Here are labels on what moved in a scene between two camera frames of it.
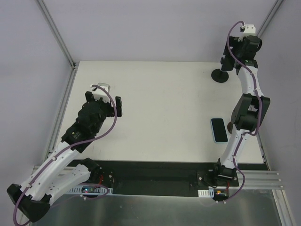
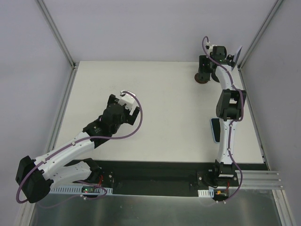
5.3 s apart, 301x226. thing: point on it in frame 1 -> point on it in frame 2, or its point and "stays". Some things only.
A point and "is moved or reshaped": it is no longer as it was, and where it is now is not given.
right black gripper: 228,55 -> 203,68
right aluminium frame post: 278,5 stays
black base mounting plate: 169,178 stays
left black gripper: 103,101 -> 134,115
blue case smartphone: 219,130 stays
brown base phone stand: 230,127 is moved or reshaped
